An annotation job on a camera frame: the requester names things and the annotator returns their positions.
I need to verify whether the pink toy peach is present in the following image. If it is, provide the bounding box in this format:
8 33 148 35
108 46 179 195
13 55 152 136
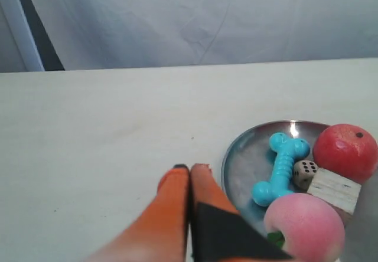
263 193 345 261

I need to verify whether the large round metal plate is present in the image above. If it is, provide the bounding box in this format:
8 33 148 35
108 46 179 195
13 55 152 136
220 119 378 262

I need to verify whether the wooden cube block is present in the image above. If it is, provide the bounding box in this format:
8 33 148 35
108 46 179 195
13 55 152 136
307 168 361 225

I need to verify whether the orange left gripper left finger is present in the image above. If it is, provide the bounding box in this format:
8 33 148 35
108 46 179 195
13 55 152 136
86 164 190 261

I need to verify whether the dark vertical frame post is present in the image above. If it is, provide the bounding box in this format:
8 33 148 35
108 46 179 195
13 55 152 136
19 0 65 71

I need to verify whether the teal toy dog bone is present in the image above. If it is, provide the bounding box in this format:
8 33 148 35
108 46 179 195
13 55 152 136
251 133 310 207

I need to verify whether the small wooden die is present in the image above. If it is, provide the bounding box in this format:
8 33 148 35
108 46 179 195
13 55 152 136
292 160 318 191

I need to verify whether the white backdrop curtain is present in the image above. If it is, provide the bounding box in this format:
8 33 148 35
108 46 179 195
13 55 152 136
32 0 377 70

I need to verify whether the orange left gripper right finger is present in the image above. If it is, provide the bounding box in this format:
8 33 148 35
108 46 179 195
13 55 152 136
190 163 294 261

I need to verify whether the red toy apple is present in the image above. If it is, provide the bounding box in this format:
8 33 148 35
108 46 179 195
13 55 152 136
312 124 377 184

